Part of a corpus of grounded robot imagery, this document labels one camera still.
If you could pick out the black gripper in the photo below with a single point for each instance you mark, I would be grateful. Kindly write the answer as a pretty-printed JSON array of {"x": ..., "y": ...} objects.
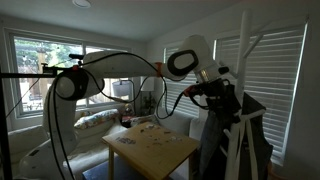
[{"x": 221, "y": 96}]

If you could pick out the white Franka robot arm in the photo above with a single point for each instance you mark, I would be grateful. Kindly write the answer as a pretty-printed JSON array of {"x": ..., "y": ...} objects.
[{"x": 120, "y": 65}]

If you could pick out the white wooden coat rack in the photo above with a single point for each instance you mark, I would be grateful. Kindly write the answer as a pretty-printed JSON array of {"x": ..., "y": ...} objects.
[{"x": 245, "y": 43}]

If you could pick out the narrow white window blind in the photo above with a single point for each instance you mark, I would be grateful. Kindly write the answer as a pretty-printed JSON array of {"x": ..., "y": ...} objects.
[{"x": 186, "y": 96}]

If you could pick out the wide white window blind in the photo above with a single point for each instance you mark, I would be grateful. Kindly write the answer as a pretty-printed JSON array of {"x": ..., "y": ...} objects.
[{"x": 276, "y": 83}]

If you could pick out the dark grey jacket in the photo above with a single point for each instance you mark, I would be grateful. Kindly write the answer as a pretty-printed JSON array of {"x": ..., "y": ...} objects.
[{"x": 261, "y": 146}]

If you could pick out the dark potted plant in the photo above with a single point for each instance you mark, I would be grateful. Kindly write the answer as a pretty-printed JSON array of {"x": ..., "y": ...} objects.
[{"x": 148, "y": 103}]

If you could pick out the white table lamp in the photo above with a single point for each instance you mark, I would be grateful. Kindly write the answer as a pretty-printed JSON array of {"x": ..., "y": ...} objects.
[{"x": 147, "y": 85}]

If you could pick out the light wooden table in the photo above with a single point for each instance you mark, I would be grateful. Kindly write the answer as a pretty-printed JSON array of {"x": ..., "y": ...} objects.
[{"x": 150, "y": 150}]

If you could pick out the grey floor lamp shade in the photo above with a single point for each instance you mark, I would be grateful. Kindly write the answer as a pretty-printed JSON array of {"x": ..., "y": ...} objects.
[{"x": 121, "y": 88}]

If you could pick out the round ceiling light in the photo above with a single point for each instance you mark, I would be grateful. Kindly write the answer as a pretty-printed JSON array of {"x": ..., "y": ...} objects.
[{"x": 81, "y": 2}]

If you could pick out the grey sofa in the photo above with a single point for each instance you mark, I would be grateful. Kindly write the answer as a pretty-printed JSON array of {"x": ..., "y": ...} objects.
[{"x": 23, "y": 140}]

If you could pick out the black tripod stand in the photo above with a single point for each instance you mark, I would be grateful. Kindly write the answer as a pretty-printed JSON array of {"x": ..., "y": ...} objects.
[{"x": 4, "y": 133}]

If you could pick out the black camera on stand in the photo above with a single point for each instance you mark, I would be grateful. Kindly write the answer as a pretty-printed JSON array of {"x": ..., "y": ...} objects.
[{"x": 77, "y": 56}]

